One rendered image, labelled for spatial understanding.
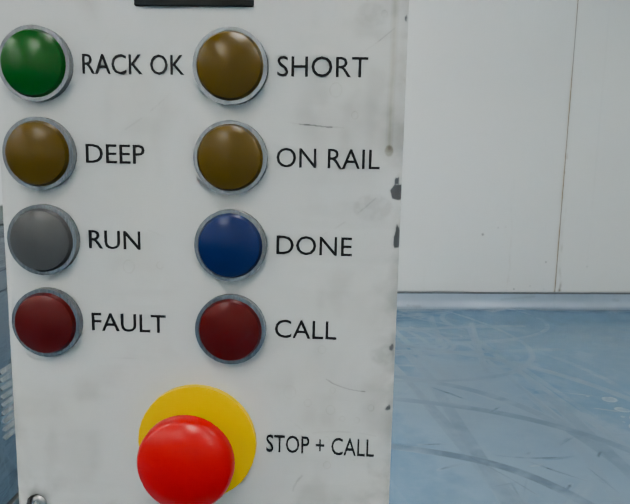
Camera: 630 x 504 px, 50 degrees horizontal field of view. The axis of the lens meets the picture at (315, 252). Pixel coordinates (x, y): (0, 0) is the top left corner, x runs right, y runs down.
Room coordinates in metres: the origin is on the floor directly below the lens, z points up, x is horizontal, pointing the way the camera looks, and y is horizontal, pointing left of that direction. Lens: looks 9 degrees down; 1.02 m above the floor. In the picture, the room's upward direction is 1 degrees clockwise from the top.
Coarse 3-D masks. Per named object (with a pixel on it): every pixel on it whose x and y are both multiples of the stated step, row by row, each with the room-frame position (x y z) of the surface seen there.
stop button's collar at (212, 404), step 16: (192, 384) 0.28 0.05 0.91; (160, 400) 0.28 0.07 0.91; (176, 400) 0.27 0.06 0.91; (192, 400) 0.27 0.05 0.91; (208, 400) 0.27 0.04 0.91; (224, 400) 0.27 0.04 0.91; (144, 416) 0.28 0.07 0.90; (160, 416) 0.28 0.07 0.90; (208, 416) 0.27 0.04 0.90; (224, 416) 0.27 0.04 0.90; (240, 416) 0.27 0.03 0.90; (144, 432) 0.28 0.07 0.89; (224, 432) 0.27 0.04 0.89; (240, 432) 0.27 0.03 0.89; (240, 448) 0.27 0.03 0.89; (272, 448) 0.27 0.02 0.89; (288, 448) 0.27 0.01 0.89; (320, 448) 0.27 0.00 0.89; (352, 448) 0.27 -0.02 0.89; (240, 464) 0.27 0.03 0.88; (240, 480) 0.27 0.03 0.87
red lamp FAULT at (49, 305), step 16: (32, 304) 0.27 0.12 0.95; (48, 304) 0.27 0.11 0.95; (64, 304) 0.28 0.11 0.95; (16, 320) 0.28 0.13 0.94; (32, 320) 0.27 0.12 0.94; (48, 320) 0.27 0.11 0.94; (64, 320) 0.27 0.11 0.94; (32, 336) 0.27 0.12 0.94; (48, 336) 0.27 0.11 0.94; (64, 336) 0.27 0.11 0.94; (48, 352) 0.28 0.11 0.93
